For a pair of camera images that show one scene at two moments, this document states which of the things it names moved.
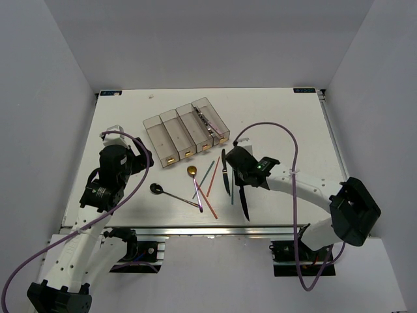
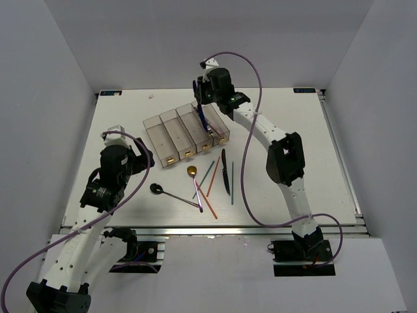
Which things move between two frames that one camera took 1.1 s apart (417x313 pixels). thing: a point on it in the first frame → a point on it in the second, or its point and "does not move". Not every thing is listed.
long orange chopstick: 205,198 does not move
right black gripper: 238,180 → 201,86
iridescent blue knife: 242,195 → 199,106
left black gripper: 141,160 does not move
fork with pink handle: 210,122 does not move
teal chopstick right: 232,187 does not move
